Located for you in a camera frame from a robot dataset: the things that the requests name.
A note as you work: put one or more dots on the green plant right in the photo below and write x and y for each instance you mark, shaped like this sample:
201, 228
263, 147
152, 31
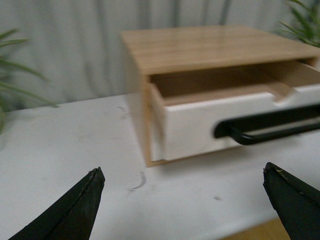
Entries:
305, 26

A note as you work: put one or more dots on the white drawer with black handle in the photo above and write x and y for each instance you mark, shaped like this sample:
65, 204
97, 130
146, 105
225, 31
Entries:
188, 106

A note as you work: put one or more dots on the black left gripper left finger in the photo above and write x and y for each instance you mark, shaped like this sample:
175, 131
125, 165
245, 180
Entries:
72, 216

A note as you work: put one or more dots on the green plant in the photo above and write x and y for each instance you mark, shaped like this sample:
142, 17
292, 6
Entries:
12, 96
305, 26

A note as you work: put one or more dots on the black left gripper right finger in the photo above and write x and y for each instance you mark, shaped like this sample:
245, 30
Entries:
296, 202

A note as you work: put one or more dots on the wooden drawer cabinet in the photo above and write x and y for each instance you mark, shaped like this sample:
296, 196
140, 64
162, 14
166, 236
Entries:
174, 50

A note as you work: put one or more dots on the green plant left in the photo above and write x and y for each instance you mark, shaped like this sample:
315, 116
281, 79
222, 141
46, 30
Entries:
12, 96

